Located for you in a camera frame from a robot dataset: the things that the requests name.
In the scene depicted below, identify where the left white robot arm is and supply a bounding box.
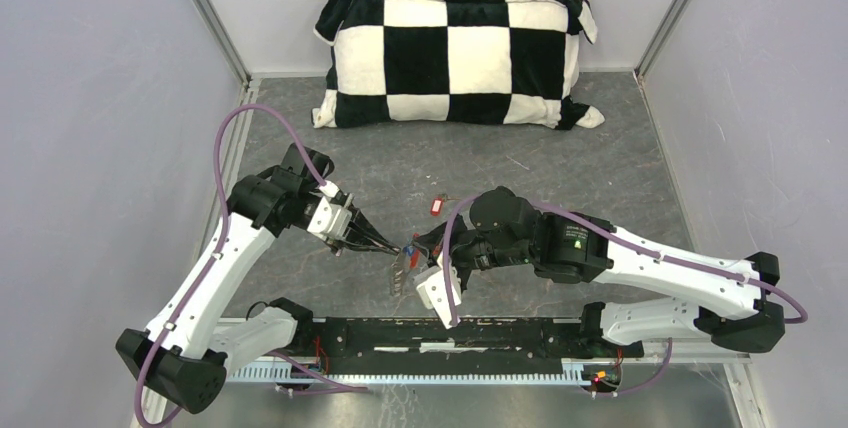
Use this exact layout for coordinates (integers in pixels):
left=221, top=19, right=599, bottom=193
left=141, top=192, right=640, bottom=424
left=116, top=144, right=402, bottom=414

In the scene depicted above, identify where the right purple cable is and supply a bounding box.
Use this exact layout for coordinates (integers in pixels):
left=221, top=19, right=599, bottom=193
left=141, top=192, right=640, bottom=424
left=439, top=194, right=810, bottom=400

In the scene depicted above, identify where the aluminium corner post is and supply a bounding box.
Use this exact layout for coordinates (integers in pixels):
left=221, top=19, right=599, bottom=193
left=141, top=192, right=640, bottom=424
left=192, top=0, right=252, bottom=86
left=634, top=0, right=691, bottom=85

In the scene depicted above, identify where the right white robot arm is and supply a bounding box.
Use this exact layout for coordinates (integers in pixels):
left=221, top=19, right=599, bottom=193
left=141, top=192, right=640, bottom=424
left=414, top=187, right=786, bottom=356

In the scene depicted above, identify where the key with blue tag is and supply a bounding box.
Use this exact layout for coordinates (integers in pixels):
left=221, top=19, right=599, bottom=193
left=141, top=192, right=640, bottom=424
left=402, top=244, right=420, bottom=266

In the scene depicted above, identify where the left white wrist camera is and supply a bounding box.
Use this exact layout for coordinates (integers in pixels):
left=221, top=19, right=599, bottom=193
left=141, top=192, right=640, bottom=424
left=306, top=181, right=353, bottom=242

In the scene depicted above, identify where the black and white checkered pillow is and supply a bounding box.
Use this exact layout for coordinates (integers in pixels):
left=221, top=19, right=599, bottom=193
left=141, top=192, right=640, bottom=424
left=311, top=0, right=605, bottom=130

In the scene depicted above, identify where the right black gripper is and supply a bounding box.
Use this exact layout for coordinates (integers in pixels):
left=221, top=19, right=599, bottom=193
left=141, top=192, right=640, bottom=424
left=412, top=212, right=534, bottom=284

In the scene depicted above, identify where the right aluminium corner post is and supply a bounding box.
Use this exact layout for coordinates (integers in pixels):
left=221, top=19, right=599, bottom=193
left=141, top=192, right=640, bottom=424
left=634, top=0, right=691, bottom=85

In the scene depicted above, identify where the left aluminium corner post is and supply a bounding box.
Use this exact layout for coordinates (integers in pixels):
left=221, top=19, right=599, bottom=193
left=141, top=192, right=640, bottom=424
left=192, top=0, right=252, bottom=86

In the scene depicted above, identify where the white toothed cable duct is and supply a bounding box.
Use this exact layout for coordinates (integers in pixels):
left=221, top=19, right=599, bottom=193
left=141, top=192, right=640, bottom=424
left=227, top=357, right=614, bottom=389

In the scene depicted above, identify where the key with red tag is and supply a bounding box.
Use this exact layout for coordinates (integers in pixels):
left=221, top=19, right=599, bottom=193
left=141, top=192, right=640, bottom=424
left=429, top=194, right=459, bottom=217

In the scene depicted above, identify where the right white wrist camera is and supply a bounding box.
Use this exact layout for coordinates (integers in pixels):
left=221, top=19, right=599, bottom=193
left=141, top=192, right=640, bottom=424
left=413, top=266, right=462, bottom=329

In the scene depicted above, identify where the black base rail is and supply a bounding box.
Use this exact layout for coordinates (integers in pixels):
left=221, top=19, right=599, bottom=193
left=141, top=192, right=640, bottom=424
left=283, top=317, right=644, bottom=375

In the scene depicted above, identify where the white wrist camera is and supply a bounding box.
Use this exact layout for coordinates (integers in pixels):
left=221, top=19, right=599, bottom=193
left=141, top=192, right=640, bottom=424
left=306, top=181, right=353, bottom=242
left=413, top=266, right=462, bottom=329

